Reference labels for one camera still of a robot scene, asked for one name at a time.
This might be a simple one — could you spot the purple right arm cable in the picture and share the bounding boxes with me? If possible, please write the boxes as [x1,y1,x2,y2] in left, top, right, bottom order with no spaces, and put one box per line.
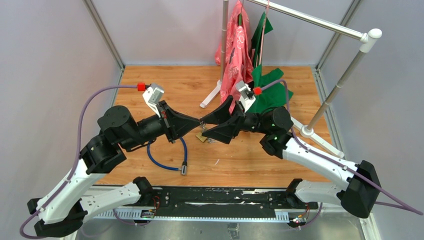
[253,78,424,216]

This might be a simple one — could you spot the green garment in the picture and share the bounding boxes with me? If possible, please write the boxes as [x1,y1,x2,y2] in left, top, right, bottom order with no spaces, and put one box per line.
[248,12,287,113]

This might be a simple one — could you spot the silver padlock keys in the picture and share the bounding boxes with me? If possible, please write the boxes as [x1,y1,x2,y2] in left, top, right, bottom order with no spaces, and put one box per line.
[207,138,217,144]

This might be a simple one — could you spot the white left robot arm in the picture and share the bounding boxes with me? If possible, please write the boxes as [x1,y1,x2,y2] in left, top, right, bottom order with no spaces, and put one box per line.
[27,101,200,239]

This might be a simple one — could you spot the brass padlock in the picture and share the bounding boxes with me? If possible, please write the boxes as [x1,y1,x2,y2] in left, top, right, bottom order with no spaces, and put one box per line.
[195,132,208,143]

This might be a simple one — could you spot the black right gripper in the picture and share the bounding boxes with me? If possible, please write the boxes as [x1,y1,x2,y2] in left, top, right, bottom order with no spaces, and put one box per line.
[200,95,271,145]

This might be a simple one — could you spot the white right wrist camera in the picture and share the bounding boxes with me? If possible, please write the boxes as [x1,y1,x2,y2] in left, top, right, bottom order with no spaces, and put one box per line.
[235,81,256,113]

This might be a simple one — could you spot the pink clothes hanger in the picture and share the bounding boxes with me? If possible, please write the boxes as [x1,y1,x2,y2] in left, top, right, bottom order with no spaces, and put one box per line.
[256,0,270,66]

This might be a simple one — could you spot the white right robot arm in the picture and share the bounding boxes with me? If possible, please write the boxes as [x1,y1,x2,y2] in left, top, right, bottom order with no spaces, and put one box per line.
[200,96,382,219]

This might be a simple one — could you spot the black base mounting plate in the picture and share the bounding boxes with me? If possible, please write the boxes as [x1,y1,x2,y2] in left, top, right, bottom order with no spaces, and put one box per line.
[131,186,319,220]

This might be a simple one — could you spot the metal clothes rack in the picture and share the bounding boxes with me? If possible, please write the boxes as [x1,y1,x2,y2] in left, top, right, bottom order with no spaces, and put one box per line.
[199,0,382,158]

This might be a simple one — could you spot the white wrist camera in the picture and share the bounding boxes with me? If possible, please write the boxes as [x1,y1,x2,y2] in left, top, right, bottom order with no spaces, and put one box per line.
[235,81,256,113]
[142,83,165,117]

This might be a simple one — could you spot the aluminium frame rail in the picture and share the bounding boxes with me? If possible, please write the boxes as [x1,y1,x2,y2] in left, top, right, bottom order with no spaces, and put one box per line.
[82,0,126,72]

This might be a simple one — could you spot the blue cable lock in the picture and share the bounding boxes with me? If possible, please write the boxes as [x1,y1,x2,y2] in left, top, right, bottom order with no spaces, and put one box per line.
[147,137,189,176]

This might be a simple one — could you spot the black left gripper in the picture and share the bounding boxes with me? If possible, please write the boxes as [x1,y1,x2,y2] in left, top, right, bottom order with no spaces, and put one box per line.
[121,100,202,151]

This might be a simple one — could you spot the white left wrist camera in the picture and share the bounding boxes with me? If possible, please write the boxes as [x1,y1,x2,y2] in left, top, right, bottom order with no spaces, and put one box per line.
[142,83,165,117]

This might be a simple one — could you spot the pink patterned garment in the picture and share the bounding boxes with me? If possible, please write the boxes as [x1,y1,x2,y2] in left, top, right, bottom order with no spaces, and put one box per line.
[219,0,253,104]

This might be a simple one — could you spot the small silver cable-lock keys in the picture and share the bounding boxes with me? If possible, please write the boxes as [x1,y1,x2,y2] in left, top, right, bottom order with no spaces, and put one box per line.
[200,123,207,132]

